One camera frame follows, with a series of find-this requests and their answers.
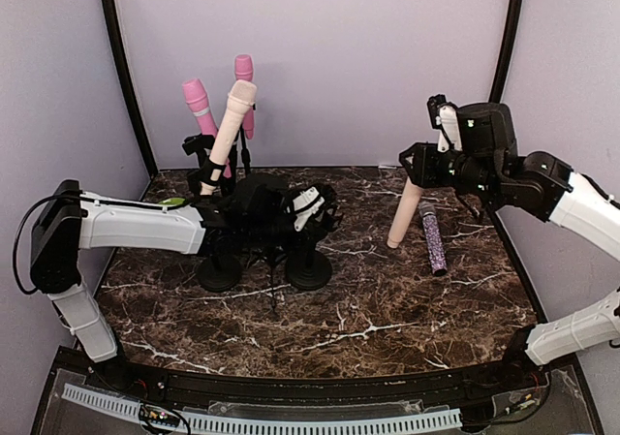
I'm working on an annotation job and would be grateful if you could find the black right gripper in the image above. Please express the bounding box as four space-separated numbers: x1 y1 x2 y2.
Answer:
401 140 502 201

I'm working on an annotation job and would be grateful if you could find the beige microphone round head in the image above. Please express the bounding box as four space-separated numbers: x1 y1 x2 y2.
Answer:
387 179 422 249

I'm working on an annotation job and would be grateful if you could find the black tripod mic stand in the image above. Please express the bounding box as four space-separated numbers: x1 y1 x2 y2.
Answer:
261 182 344 320

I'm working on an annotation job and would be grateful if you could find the purple rhinestone microphone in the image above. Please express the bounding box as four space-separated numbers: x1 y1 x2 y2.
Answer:
418 201 447 276

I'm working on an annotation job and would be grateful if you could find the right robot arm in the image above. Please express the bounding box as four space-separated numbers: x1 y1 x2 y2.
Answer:
399 95 619 390

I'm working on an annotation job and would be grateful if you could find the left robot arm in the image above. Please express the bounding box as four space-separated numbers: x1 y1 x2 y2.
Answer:
29 173 340 392

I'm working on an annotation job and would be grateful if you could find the round-base stand of tall beige mic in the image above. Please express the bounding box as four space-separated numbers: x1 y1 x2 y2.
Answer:
186 153 242 293

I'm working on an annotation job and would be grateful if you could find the black clip mic stand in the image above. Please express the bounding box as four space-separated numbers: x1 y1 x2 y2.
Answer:
182 134 237 197

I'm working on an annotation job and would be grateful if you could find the tall beige microphone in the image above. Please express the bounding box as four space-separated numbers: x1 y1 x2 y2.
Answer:
200 79 257 196

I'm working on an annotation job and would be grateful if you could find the front pink microphone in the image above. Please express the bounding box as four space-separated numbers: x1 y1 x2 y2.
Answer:
181 78 233 179

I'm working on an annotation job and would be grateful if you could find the pink microphone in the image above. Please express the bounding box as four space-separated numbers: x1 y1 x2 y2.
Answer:
233 54 256 140
181 78 233 179

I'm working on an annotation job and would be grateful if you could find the back pink microphone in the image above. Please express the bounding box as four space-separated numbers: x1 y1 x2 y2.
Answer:
233 54 256 140

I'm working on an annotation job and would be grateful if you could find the green round plate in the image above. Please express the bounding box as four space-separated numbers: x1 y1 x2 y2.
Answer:
158 197 188 207

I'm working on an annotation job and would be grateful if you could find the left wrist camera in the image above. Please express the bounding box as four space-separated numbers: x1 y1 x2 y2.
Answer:
286 186 325 232

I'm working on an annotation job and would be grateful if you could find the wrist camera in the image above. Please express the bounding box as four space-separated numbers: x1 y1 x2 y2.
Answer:
426 94 462 153
286 186 325 232

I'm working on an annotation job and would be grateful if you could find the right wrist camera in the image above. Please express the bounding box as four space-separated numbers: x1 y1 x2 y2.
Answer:
426 94 462 153

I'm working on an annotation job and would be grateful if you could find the white slotted cable duct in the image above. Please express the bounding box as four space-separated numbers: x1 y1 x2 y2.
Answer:
61 384 462 434

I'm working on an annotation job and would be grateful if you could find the black front rail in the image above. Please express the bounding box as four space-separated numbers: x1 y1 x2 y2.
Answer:
57 342 573 415

